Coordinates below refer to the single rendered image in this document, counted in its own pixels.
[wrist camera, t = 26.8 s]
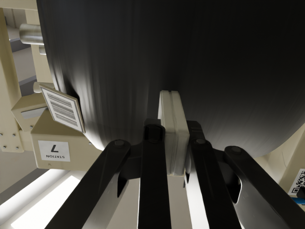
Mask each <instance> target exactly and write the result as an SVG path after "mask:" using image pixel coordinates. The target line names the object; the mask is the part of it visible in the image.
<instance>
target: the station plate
mask: <svg viewBox="0 0 305 229"><path fill-rule="evenodd" d="M38 143H39V149H40V154H41V159H42V160H52V161H68V162H70V156H69V145H68V142H58V141H43V140H38Z"/></svg>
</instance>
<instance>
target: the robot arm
mask: <svg viewBox="0 0 305 229"><path fill-rule="evenodd" d="M184 170H186V171H185V177H184V183H183V188H184V187H185V186H186V190H187V197H188V203H189V209H190V215H191V221H192V229H242V227H241V224H242V226H243V227H244V229H305V211H304V210H303V209H302V208H301V207H300V206H299V205H298V204H297V203H296V202H295V201H294V200H293V199H292V198H291V197H290V196H289V195H288V194H287V193H286V192H285V191H284V190H283V189H282V188H281V187H280V186H279V185H278V184H277V183H276V182H275V181H274V180H273V179H272V178H271V177H270V176H269V174H268V173H267V172H266V171H265V170H264V169H263V168H262V167H261V166H260V165H259V164H258V163H257V162H256V161H255V160H254V159H253V158H252V157H251V156H250V155H249V154H248V153H247V152H246V151H245V150H244V149H243V148H240V147H238V146H227V147H225V149H224V151H221V150H217V149H214V148H213V147H212V145H211V143H210V142H209V141H208V140H206V139H205V136H204V133H203V130H202V127H201V125H200V124H199V123H198V122H197V121H193V120H186V118H185V114H184V110H183V106H182V102H181V98H180V94H179V93H178V91H171V92H169V91H168V90H162V91H160V99H159V109H158V119H150V118H146V119H145V120H144V122H143V139H142V141H141V142H140V143H139V144H135V145H131V144H130V143H129V142H128V141H126V140H123V139H116V140H113V141H111V142H109V143H108V145H107V146H106V147H105V149H104V150H103V151H102V153H101V154H100V155H99V157H98V158H97V159H96V160H95V162H94V163H93V165H92V166H91V167H90V168H89V170H88V171H87V173H86V174H85V175H84V177H83V178H82V179H81V180H80V182H79V183H78V184H77V186H76V187H75V188H74V190H73V191H72V192H71V194H70V195H69V196H68V198H67V199H66V200H65V201H64V203H63V204H62V205H61V207H60V208H59V209H58V211H57V212H56V213H55V215H54V216H53V217H52V219H51V220H50V221H49V222H48V224H47V225H46V227H45V228H44V229H107V227H108V225H109V222H110V220H111V218H112V216H113V214H114V212H115V210H116V208H117V206H118V204H119V202H120V200H121V198H122V196H123V194H124V192H125V190H126V188H127V186H128V184H129V180H130V179H137V178H140V186H139V202H138V225H137V229H172V226H171V215H170V204H169V193H168V182H167V175H170V174H173V175H174V176H182V175H183V174H184ZM240 182H241V183H240ZM240 223H241V224H240Z"/></svg>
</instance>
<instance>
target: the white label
mask: <svg viewBox="0 0 305 229"><path fill-rule="evenodd" d="M39 87H40V89H41V91H42V94H43V96H44V99H45V101H46V103H47V106H48V108H49V110H50V113H51V115H52V117H53V120H54V121H56V122H59V123H61V124H64V125H66V126H68V127H70V128H72V129H75V130H77V131H79V132H82V133H84V134H85V133H86V130H85V126H84V122H83V118H82V115H81V111H80V107H79V103H78V99H77V98H75V97H72V96H70V95H67V94H65V93H62V92H60V91H57V90H55V89H52V88H50V87H48V86H46V85H43V84H39Z"/></svg>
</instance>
